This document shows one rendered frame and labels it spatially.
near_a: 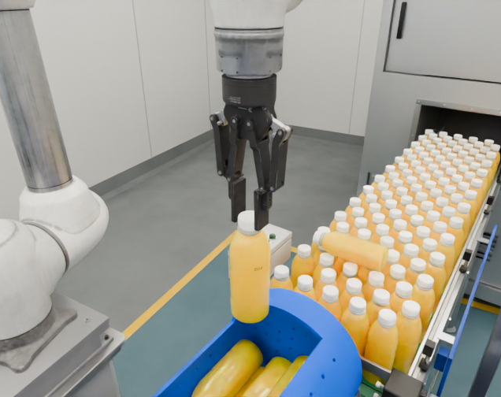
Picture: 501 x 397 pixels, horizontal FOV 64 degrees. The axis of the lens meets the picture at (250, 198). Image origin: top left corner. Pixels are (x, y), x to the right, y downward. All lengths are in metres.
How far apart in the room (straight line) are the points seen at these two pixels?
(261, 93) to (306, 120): 4.93
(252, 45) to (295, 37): 4.84
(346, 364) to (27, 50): 0.86
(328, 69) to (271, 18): 4.72
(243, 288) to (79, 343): 0.46
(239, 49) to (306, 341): 0.60
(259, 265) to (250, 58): 0.33
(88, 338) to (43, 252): 0.23
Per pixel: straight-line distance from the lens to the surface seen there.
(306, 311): 0.79
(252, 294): 0.69
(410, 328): 1.07
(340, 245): 1.12
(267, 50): 0.52
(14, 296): 0.94
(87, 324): 1.05
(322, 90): 5.30
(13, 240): 0.92
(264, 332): 0.95
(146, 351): 2.43
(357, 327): 1.04
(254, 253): 0.65
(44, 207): 1.01
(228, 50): 0.53
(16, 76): 0.95
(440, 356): 1.28
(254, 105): 0.54
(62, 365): 1.02
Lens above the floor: 1.77
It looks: 27 degrees down
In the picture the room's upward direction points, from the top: straight up
